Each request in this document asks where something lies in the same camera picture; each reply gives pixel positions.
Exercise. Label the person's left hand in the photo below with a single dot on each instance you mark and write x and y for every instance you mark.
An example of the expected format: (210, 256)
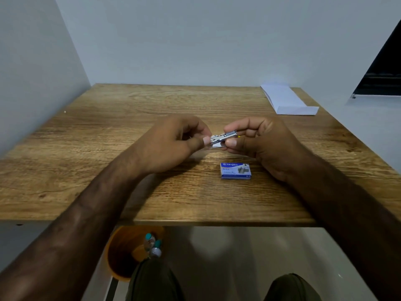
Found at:
(163, 144)

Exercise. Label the person's right hand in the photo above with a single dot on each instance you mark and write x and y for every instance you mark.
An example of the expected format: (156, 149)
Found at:
(272, 144)

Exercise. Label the white papers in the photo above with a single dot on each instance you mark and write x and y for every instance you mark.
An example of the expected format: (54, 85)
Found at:
(286, 100)

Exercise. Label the blue staples box sleeve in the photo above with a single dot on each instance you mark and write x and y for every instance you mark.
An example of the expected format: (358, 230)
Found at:
(235, 172)

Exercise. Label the yellow and silver stapler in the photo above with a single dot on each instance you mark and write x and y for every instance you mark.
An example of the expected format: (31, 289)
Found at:
(221, 137)

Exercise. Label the person's right forearm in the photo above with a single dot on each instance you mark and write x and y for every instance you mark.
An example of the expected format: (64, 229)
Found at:
(351, 216)

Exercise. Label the person's left forearm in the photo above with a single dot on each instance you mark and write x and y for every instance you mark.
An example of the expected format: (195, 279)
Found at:
(72, 228)

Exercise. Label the person's left leg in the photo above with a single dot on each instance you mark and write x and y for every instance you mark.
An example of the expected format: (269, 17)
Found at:
(153, 282)

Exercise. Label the person's leg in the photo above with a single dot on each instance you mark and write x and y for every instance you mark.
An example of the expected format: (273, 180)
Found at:
(291, 288)
(153, 282)

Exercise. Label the person's right leg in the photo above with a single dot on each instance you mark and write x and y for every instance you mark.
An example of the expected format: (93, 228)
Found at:
(291, 288)

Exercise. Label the orange waste bin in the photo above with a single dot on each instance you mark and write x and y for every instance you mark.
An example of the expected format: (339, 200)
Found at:
(122, 253)

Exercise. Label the black table leg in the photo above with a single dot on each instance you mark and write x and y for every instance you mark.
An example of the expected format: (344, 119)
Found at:
(111, 291)

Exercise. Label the black window frame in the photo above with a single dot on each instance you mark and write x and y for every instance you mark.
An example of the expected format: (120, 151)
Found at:
(385, 72)

